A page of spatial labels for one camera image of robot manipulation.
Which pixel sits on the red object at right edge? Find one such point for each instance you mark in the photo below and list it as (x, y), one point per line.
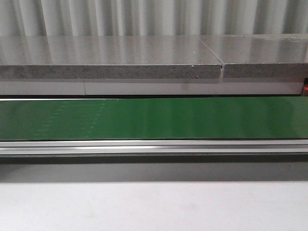
(305, 88)

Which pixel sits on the grey stone counter slab right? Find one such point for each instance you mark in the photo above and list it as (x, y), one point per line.
(282, 56)

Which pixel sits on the white cabinet front panel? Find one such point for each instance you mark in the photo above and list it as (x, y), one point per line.
(85, 87)

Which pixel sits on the grey stone counter slab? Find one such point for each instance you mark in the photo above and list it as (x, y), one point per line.
(106, 57)
(282, 56)

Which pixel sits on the aluminium conveyor side rail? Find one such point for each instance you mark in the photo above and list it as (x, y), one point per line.
(151, 147)

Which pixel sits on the green conveyor belt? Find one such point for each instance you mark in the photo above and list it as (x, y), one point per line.
(280, 117)

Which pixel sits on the white corrugated curtain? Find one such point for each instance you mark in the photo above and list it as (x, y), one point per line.
(152, 17)

